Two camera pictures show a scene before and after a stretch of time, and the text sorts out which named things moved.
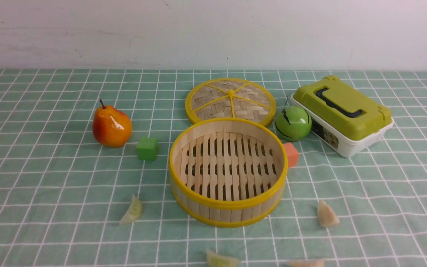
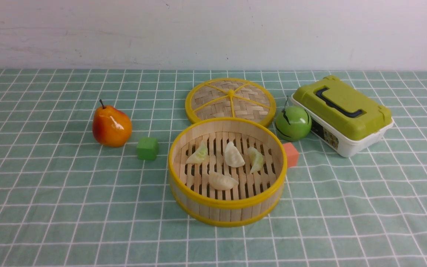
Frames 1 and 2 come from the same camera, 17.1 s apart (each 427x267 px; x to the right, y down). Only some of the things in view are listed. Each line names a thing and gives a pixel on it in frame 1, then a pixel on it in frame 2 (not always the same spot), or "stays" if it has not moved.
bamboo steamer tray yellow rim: x=228 y=172 stays
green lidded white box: x=342 y=116 stays
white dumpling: x=326 y=217 -> x=233 y=157
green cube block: x=148 y=148 stays
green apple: x=293 y=123 stays
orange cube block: x=293 y=154 stays
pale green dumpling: x=133 y=214 -> x=199 y=155
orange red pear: x=111 y=127 stays
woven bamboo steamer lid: x=229 y=98 stays
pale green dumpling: x=215 y=260 -> x=256 y=158
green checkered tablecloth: x=48 y=195 stays
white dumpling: x=317 y=263 -> x=218 y=182
